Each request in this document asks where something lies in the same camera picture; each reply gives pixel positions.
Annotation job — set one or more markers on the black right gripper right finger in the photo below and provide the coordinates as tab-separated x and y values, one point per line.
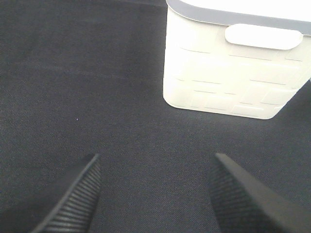
242	204

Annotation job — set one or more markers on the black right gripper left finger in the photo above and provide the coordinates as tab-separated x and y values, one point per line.
71	202

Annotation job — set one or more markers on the black table cloth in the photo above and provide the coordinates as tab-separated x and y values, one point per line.
86	76

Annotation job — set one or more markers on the white basket grey rim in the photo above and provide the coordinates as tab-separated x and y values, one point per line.
236	57

